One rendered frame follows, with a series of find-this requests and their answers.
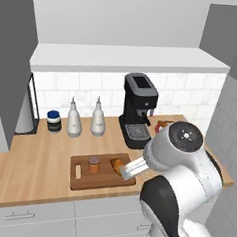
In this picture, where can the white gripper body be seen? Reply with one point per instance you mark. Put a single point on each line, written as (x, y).
(133, 167)

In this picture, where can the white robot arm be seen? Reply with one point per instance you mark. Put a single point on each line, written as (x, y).
(186, 182)

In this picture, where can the golden brown croissant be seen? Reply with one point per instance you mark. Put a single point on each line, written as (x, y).
(116, 164)

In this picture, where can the brown wooden cutting board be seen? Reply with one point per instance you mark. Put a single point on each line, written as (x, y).
(99, 177)

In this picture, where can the orange jam jar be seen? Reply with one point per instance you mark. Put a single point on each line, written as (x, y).
(93, 165)

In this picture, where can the dark jar with blue lid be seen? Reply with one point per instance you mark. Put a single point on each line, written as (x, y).
(53, 121)

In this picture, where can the white upper cabinet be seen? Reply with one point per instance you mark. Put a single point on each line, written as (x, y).
(128, 59)

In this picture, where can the grey cabinet side panel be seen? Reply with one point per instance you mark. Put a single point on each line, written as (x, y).
(10, 66)

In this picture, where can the red plate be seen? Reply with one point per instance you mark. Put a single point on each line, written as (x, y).
(160, 126)

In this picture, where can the orange pastry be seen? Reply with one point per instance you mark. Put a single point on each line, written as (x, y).
(163, 123)

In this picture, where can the white drawer front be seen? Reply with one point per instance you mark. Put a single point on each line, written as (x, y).
(110, 220)
(30, 219)

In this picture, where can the white oil bottle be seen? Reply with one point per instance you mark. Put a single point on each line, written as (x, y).
(98, 119)
(74, 120)

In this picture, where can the black coffee machine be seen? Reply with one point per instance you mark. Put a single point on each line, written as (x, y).
(138, 108)

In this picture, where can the white paper towel roll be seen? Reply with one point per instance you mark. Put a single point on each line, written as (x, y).
(24, 114)

